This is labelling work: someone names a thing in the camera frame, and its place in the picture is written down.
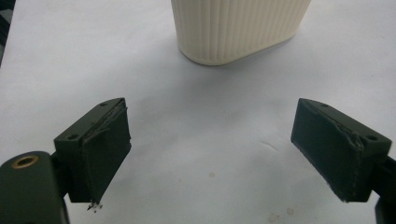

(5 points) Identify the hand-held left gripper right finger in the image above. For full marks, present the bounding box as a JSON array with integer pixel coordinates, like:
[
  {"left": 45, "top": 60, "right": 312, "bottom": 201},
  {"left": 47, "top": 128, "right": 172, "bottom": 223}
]
[{"left": 290, "top": 98, "right": 393, "bottom": 203}]

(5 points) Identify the cream pump bottle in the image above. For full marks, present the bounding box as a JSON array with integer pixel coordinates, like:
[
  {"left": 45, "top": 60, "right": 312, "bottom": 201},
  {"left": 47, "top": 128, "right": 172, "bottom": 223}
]
[{"left": 170, "top": 0, "right": 312, "bottom": 66}]

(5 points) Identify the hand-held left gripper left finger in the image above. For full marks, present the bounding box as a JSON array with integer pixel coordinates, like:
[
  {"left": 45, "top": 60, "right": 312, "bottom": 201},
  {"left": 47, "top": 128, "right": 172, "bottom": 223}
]
[{"left": 53, "top": 97, "right": 133, "bottom": 213}]

